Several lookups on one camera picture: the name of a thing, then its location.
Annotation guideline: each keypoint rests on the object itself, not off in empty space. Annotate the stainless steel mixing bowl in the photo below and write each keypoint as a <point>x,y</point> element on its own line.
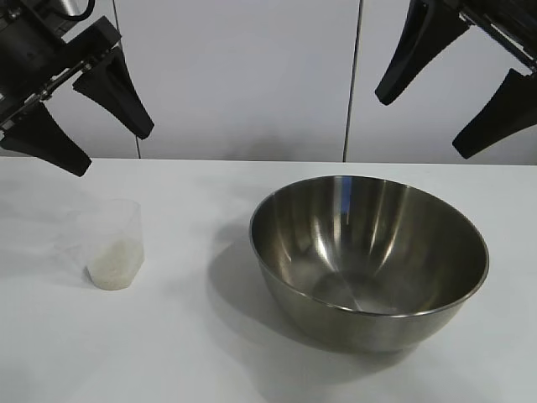
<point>369,256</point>

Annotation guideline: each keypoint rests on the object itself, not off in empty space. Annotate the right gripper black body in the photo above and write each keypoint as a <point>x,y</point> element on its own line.
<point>512,25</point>

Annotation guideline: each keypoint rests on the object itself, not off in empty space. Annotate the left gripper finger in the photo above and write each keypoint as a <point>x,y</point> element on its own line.
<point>115,96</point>
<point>50,147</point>

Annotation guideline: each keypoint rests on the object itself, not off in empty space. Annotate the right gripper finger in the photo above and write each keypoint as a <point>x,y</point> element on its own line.
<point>507,113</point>
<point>423,46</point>

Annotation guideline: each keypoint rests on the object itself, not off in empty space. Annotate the white uncooked rice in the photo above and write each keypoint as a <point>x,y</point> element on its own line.
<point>115,268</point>

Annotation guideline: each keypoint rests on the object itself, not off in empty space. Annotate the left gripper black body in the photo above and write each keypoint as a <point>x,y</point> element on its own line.
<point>25,54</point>

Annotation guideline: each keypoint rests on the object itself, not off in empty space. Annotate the clear plastic measuring cup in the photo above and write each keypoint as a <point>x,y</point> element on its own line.
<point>113,226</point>

